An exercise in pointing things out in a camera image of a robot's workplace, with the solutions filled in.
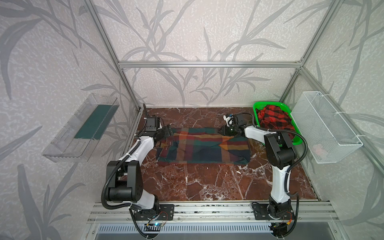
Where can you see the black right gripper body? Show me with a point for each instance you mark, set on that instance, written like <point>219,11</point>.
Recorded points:
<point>227,130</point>

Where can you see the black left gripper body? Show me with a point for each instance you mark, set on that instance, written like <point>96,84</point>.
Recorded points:
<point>165,132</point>

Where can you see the multicolour plaid shirt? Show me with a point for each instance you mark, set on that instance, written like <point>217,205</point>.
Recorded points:
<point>203,146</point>

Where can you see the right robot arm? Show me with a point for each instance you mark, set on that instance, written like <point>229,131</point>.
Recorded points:
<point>280,155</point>

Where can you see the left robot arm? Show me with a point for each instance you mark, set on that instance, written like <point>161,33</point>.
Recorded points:
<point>124,185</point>

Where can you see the red black plaid shirt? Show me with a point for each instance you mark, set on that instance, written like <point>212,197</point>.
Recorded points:
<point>273,117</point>

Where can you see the pink object in basket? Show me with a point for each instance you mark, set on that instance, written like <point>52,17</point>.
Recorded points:
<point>319,150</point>

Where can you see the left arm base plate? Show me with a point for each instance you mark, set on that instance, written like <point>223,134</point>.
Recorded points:
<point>164,212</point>

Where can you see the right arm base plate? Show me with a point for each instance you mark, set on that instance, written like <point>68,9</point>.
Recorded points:
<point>264,211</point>

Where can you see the aluminium front rail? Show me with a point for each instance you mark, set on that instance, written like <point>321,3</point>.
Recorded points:
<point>217,211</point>

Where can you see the clear plastic wall bin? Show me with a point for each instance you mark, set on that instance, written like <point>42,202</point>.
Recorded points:
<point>77,140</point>

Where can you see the white wire mesh basket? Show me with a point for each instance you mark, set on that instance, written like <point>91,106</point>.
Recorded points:
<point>320,123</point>

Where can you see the aluminium frame bars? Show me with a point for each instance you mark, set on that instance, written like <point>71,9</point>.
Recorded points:
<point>299,66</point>

